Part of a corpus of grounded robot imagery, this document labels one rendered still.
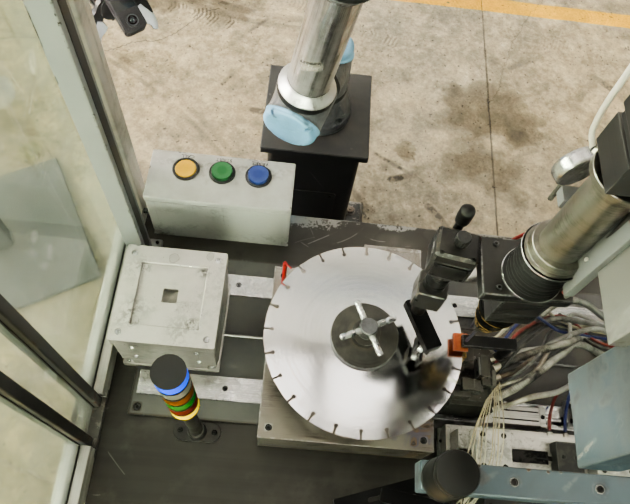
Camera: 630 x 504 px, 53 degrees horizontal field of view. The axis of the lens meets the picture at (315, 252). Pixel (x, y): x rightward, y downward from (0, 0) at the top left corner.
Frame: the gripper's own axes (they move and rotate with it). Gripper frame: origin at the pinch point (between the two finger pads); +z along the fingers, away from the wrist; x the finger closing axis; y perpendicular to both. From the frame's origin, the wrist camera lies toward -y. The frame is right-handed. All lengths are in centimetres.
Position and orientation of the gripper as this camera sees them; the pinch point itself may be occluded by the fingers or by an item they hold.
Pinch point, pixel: (127, 45)
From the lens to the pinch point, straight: 143.9
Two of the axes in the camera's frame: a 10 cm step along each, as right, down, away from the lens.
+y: -5.8, -7.5, 3.2
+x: -8.1, 4.9, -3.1
